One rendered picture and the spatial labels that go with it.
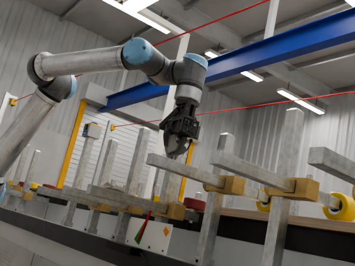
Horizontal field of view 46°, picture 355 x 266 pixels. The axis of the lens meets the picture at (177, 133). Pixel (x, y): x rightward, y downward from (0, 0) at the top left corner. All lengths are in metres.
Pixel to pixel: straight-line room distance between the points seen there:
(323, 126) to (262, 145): 1.94
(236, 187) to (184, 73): 0.43
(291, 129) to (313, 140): 9.68
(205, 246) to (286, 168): 0.34
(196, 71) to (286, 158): 0.47
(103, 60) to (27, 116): 0.55
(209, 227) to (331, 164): 0.61
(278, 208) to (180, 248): 0.67
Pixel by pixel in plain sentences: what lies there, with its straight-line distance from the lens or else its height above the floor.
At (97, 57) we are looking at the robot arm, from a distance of 1.52.
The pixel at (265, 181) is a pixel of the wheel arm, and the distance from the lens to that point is 1.00.
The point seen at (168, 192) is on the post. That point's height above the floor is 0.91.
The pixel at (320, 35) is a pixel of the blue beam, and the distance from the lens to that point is 5.24.
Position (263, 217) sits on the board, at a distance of 1.38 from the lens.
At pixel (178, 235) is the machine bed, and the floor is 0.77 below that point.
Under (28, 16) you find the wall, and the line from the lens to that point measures 10.11.
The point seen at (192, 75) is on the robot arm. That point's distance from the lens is 1.41.
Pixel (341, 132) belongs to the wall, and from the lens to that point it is 10.43.
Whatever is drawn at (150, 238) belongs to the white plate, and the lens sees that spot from 1.48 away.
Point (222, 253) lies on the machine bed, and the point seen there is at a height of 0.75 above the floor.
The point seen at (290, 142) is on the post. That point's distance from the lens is 1.14.
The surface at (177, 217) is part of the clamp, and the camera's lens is 1.42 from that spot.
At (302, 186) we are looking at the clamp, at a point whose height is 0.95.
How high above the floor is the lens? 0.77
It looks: 14 degrees up
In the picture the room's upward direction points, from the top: 13 degrees clockwise
